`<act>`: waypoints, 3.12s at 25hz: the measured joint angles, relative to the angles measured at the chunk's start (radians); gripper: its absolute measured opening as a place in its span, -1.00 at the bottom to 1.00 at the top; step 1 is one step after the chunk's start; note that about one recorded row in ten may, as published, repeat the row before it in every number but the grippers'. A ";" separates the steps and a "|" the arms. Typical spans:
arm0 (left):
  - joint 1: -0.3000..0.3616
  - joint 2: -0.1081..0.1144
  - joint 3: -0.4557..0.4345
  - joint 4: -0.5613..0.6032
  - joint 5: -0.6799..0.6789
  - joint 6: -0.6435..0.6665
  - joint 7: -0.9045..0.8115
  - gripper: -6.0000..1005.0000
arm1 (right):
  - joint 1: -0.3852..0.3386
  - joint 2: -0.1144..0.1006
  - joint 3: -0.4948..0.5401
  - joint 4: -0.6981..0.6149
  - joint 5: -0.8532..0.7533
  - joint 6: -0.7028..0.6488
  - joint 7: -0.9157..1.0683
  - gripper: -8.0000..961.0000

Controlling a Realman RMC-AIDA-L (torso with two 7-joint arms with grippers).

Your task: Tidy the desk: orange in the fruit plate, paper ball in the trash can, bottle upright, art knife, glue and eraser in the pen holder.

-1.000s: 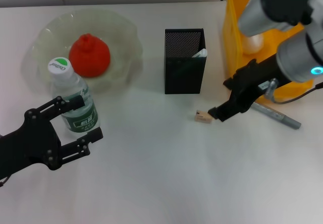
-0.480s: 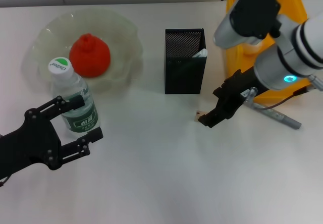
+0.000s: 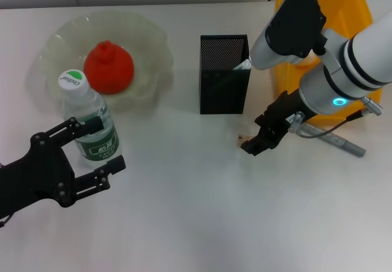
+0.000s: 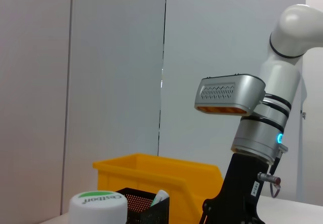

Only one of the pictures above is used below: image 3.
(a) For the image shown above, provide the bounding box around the red-orange fruit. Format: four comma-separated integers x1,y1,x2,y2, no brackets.
83,40,135,94

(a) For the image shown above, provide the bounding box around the gripper cable with plug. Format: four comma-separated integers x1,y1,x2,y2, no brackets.
0,212,13,229
289,103,384,140

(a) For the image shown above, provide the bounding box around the yellow plastic bin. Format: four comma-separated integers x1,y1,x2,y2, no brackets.
269,0,383,123

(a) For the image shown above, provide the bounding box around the left gripper cable with plug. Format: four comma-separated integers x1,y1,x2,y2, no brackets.
0,212,13,229

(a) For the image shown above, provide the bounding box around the green utility knife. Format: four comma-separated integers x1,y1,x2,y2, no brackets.
233,58,254,71

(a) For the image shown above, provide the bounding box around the water bottle green label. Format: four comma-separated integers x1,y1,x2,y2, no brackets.
58,69,123,168

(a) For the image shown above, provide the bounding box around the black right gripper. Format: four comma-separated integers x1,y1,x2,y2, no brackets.
241,90,307,156

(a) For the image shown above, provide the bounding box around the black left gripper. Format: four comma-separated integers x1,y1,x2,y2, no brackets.
0,116,127,221

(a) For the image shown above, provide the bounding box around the black mesh pen holder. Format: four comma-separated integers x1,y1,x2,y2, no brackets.
199,34,252,115

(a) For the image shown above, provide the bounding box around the grey marker pen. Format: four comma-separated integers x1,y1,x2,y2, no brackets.
301,123,367,159

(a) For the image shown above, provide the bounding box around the translucent glass fruit plate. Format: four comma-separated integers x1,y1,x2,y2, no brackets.
29,10,176,112

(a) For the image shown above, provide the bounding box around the right gripper cable with plug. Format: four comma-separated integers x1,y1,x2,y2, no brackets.
289,103,384,140

